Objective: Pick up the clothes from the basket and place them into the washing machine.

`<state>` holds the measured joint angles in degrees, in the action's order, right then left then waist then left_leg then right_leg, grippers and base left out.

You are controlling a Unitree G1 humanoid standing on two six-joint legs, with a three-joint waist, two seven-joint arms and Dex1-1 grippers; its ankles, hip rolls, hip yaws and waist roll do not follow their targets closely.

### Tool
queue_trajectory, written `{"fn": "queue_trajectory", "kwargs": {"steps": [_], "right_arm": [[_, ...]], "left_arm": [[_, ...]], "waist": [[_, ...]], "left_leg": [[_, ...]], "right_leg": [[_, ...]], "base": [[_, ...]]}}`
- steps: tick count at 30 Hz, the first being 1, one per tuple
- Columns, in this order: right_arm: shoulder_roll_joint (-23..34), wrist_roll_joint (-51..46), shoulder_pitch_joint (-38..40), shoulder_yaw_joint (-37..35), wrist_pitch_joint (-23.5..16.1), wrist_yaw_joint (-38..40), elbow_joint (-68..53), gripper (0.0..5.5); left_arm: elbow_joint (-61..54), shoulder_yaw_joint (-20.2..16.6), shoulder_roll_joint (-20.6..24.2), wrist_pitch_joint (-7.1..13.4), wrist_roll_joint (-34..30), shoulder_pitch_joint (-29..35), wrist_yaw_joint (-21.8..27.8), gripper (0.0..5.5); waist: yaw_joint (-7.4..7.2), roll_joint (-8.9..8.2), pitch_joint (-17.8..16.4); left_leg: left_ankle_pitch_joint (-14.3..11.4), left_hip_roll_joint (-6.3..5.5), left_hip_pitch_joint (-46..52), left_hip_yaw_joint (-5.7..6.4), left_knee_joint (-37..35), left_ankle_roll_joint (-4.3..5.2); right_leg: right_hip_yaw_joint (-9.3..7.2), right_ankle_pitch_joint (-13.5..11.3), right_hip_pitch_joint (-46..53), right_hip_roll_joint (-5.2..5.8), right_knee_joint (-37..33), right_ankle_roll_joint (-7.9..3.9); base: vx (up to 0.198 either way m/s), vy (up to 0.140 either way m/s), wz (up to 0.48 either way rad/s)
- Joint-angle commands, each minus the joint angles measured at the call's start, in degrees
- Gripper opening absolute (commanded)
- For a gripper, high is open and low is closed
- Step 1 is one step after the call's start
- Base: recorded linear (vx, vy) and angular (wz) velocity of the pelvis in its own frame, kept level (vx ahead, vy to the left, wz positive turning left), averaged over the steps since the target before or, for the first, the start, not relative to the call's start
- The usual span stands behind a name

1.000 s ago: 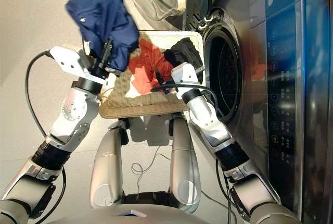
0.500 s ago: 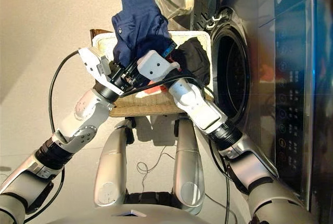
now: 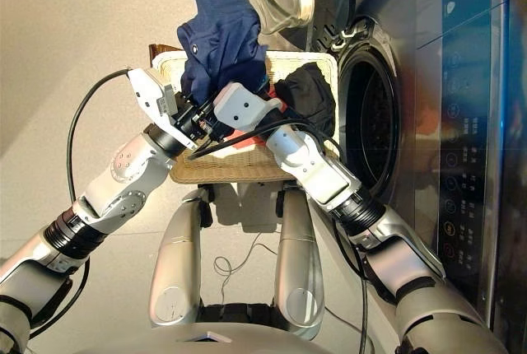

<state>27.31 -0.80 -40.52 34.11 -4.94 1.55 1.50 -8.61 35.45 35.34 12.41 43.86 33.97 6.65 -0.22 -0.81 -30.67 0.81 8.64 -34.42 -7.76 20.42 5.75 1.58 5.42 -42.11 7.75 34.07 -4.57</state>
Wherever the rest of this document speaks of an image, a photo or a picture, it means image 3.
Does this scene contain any orange red garment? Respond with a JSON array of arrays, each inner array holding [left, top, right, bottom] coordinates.
[[228, 84, 289, 153]]

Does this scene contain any navy blue garment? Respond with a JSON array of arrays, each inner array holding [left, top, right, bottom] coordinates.
[[176, 0, 269, 106]]

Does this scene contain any black garment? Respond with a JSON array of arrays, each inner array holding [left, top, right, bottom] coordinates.
[[273, 62, 337, 137]]

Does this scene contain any pale woven basket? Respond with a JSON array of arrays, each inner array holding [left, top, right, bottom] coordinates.
[[152, 49, 341, 185]]

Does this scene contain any grey washing machine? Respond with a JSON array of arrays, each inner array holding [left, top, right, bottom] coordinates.
[[306, 0, 527, 354]]

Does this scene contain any silver robot leg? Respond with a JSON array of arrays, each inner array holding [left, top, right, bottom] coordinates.
[[147, 189, 203, 328], [273, 187, 326, 341]]

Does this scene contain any black robot waist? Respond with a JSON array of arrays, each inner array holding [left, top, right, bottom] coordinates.
[[199, 302, 277, 324]]

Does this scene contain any silver robot torso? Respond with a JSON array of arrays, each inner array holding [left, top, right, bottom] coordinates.
[[77, 320, 375, 354]]

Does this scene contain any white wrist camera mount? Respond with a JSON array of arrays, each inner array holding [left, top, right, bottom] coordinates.
[[126, 68, 198, 151], [212, 82, 285, 133]]

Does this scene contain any thin grey floor cable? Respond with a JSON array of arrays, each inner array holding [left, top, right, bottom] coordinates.
[[212, 232, 285, 310]]

